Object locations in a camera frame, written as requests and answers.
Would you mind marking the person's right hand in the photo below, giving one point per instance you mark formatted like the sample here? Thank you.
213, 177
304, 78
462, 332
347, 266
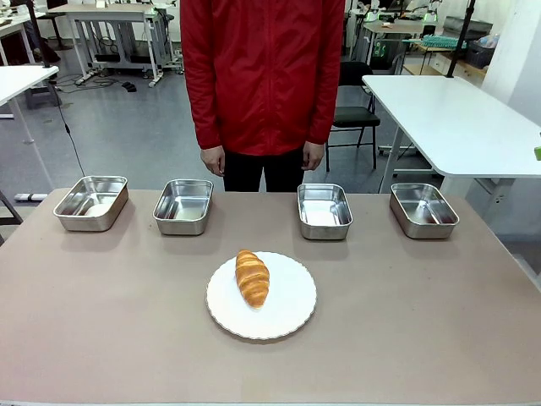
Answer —
213, 161

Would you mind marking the person's left hand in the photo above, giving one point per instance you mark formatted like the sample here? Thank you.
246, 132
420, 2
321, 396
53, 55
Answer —
313, 156

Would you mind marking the person's left forearm red sleeve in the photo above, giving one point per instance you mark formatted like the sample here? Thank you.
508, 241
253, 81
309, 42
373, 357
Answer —
319, 120

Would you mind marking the person's right forearm red sleeve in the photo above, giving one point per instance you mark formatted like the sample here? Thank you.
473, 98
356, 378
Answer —
205, 120

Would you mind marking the steel rectangular container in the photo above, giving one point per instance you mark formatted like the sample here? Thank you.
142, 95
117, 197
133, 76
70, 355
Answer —
186, 207
323, 211
91, 209
422, 211

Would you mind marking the golden croissant bread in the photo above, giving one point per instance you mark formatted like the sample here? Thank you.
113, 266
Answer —
252, 277

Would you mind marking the black trousers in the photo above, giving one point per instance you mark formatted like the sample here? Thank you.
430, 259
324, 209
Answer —
262, 171

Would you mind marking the black folding chair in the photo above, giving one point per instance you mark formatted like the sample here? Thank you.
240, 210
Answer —
355, 114

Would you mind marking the red jacket torso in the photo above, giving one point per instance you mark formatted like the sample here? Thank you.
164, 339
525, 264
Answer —
262, 72

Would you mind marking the black object on floor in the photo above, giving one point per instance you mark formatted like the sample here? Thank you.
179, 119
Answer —
129, 87

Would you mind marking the large white table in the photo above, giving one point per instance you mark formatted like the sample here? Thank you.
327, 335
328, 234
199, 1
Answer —
448, 114

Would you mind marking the white scalloped plate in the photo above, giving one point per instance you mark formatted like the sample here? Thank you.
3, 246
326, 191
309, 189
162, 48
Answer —
287, 304

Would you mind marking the grey background workbench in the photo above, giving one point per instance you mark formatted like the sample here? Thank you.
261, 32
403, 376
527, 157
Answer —
393, 27

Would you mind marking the white power strip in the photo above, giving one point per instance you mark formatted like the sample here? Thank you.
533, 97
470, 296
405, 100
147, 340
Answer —
85, 77

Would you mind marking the green crate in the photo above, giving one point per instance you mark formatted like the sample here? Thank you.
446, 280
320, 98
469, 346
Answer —
439, 41

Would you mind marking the white floor bar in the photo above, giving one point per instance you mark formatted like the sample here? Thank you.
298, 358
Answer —
31, 196

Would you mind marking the black mesh basket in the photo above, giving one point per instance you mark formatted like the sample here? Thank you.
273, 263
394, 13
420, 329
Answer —
479, 53

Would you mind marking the small white table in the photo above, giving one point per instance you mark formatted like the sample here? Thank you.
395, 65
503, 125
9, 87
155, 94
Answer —
21, 80

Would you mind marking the black clamp pole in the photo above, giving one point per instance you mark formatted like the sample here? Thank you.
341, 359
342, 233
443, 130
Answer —
38, 38

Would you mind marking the small green object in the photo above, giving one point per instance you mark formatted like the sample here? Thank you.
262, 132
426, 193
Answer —
537, 153

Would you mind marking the black camera pole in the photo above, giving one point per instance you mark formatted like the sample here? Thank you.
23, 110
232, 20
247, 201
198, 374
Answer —
460, 38

